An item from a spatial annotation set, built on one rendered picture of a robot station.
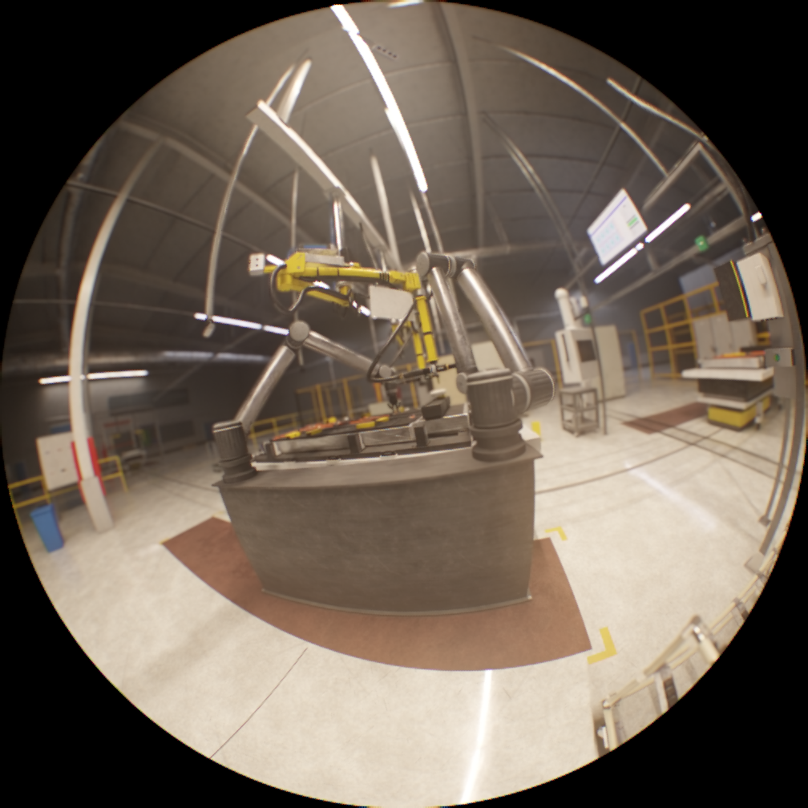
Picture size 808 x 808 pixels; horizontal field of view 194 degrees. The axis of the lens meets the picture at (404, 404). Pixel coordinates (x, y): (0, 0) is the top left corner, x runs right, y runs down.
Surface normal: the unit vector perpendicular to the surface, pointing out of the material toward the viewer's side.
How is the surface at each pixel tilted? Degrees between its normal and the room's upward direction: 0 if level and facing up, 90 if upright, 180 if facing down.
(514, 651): 0
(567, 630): 0
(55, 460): 90
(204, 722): 0
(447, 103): 176
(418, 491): 90
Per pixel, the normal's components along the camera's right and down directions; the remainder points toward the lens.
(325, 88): 0.16, 0.99
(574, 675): -0.18, -0.98
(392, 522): -0.15, 0.08
